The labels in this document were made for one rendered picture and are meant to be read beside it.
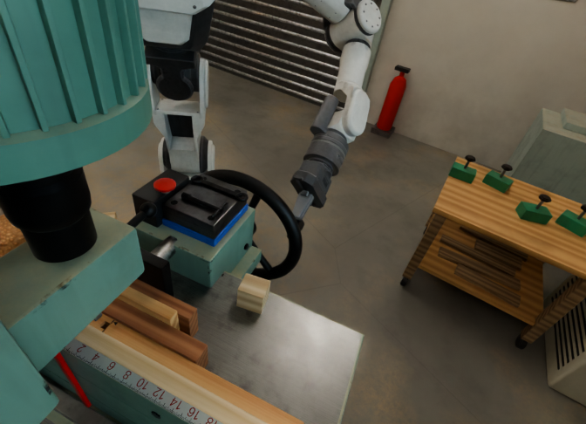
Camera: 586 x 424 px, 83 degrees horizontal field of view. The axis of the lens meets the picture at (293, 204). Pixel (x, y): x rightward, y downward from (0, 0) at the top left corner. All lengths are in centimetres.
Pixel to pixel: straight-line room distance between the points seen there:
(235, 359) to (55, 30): 38
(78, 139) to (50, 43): 5
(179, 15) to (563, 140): 201
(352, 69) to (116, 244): 67
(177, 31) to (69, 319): 69
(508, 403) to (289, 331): 138
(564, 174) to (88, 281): 233
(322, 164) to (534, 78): 261
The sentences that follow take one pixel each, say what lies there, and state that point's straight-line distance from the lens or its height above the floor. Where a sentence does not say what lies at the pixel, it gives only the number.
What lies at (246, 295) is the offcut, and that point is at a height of 93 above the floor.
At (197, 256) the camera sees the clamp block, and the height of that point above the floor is 96.
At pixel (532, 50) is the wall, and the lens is 315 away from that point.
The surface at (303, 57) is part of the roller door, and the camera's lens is 355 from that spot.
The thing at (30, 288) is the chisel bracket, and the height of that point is 107.
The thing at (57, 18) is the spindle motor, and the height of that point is 128.
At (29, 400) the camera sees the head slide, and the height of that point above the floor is 104.
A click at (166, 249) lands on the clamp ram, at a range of 50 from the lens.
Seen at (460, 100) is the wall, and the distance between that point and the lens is 324.
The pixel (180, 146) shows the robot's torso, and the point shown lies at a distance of 124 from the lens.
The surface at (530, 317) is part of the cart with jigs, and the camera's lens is 186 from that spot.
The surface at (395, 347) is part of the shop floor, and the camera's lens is 164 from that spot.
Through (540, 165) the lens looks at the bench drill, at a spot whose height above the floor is 51.
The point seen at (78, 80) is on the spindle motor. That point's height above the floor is 125.
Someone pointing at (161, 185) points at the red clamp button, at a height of 102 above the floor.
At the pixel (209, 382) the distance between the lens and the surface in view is 41.
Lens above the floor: 132
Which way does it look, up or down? 39 degrees down
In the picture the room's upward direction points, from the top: 11 degrees clockwise
